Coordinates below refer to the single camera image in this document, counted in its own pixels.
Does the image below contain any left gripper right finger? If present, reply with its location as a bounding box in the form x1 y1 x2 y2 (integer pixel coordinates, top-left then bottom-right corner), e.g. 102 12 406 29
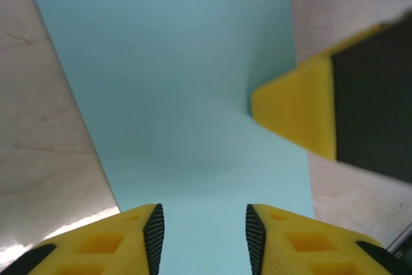
245 203 412 275

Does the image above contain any long aluminium mounting rail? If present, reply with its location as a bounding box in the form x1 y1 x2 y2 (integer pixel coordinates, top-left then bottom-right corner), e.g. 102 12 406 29
384 223 412 261

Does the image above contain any teal cloth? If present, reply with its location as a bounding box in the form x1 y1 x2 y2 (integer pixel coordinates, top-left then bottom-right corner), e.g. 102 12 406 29
21 0 315 275

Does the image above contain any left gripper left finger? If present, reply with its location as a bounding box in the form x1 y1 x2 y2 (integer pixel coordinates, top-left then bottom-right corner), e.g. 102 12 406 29
0 203 165 275

